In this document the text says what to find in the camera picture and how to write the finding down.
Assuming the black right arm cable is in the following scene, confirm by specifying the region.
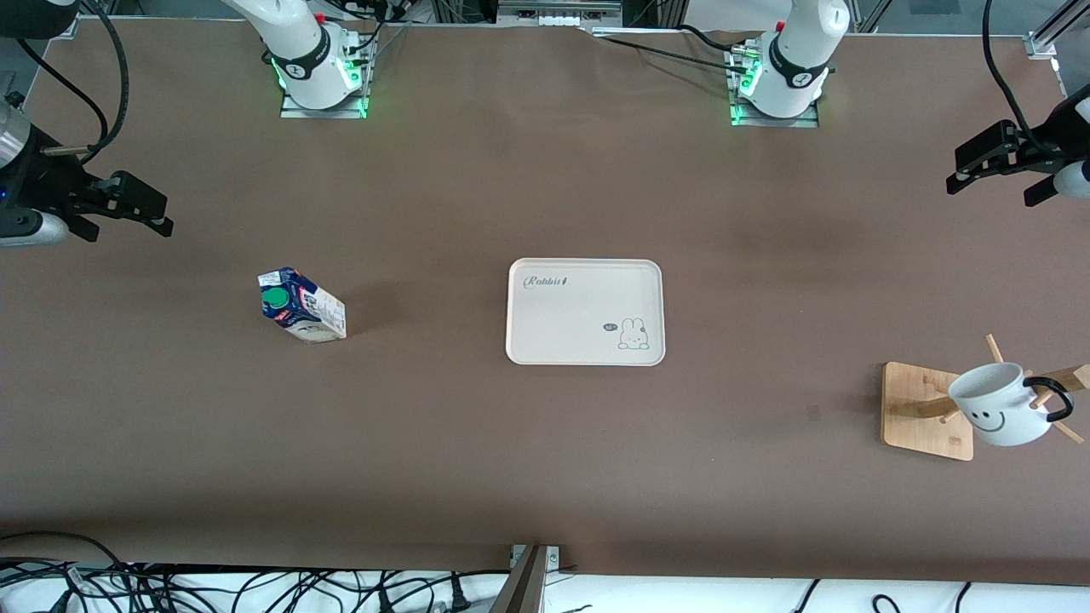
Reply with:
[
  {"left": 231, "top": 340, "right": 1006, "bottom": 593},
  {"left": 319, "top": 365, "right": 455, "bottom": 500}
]
[{"left": 17, "top": 0, "right": 129, "bottom": 167}]

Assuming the white smiley mug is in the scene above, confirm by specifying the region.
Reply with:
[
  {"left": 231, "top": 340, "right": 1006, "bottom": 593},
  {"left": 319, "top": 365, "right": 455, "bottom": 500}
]
[{"left": 947, "top": 362, "right": 1076, "bottom": 448}]

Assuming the blue and white milk carton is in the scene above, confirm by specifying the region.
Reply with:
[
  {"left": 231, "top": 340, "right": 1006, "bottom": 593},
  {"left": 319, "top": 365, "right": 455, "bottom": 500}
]
[{"left": 258, "top": 266, "right": 348, "bottom": 344}]

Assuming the grey power strip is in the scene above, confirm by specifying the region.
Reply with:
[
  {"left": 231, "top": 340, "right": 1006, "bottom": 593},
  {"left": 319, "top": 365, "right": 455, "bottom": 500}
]
[{"left": 498, "top": 0, "right": 622, "bottom": 26}]

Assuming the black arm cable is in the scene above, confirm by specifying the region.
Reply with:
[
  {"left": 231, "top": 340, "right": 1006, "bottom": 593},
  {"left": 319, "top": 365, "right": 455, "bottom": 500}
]
[
  {"left": 17, "top": 0, "right": 129, "bottom": 167},
  {"left": 982, "top": 0, "right": 1057, "bottom": 154}
]

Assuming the cream tray with rabbit print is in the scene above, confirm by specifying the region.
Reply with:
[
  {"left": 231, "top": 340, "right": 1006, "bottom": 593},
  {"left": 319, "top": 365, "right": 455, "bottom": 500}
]
[{"left": 506, "top": 258, "right": 666, "bottom": 367}]

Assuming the dark metal bar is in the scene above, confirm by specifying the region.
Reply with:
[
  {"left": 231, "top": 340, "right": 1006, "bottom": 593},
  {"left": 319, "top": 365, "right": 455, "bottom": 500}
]
[{"left": 488, "top": 545, "right": 550, "bottom": 613}]

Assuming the wooden mug rack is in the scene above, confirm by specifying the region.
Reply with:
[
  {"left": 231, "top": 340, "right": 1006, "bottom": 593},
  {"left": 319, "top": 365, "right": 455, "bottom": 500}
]
[{"left": 881, "top": 334, "right": 1090, "bottom": 462}]

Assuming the small metal bracket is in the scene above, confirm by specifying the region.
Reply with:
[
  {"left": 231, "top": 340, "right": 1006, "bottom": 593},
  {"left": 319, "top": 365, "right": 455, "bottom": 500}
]
[{"left": 509, "top": 545, "right": 561, "bottom": 573}]

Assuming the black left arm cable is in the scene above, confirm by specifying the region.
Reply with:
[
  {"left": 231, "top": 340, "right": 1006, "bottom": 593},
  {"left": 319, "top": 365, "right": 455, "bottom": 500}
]
[{"left": 982, "top": 0, "right": 1057, "bottom": 154}]

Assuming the aluminium arm base plate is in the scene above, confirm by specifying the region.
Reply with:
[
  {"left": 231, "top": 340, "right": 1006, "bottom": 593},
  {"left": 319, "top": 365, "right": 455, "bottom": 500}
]
[
  {"left": 728, "top": 38, "right": 823, "bottom": 129},
  {"left": 279, "top": 21, "right": 369, "bottom": 120}
]

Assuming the black base cable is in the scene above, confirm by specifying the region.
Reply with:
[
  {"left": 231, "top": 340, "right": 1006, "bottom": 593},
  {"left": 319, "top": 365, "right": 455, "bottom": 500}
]
[{"left": 592, "top": 24, "right": 750, "bottom": 77}]

